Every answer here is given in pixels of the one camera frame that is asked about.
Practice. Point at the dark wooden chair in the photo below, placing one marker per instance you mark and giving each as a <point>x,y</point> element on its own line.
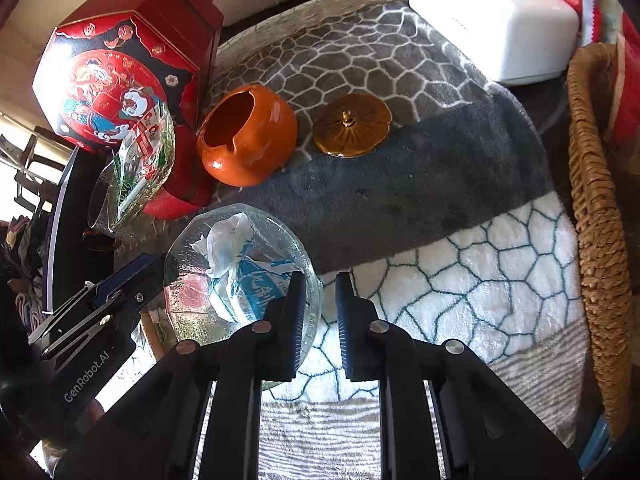
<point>30,160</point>

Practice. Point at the grey white patterned blanket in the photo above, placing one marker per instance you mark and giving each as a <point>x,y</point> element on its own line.
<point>425,200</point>

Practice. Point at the black storage box white interior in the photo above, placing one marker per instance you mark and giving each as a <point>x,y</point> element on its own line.
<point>65,240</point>

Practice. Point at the wicker basket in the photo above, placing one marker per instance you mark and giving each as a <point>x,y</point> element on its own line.
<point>595,210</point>

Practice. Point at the orange ceramic pot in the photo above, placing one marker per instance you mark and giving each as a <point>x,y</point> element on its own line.
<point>255,140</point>

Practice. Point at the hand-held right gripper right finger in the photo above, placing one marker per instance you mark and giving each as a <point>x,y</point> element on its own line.
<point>344,310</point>

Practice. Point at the white tissue box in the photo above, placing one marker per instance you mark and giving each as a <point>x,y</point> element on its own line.
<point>490,25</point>

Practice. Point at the clear glass bowl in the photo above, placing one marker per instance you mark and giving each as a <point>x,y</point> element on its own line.
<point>200,285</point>

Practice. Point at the blue white packet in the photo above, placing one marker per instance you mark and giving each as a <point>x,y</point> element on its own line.
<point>240,270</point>

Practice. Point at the red bag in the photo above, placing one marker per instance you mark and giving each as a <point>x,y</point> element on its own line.
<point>627,85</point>

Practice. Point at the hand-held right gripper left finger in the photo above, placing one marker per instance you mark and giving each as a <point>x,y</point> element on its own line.
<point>298,305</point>

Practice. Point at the brown ceramic lid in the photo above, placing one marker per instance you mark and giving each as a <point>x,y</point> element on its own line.
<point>350,125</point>

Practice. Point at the red octagonal gift box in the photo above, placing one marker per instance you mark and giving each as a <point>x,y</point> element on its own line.
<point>115,60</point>

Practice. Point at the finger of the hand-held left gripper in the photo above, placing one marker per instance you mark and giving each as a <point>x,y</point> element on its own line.
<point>120,312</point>
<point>125,279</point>

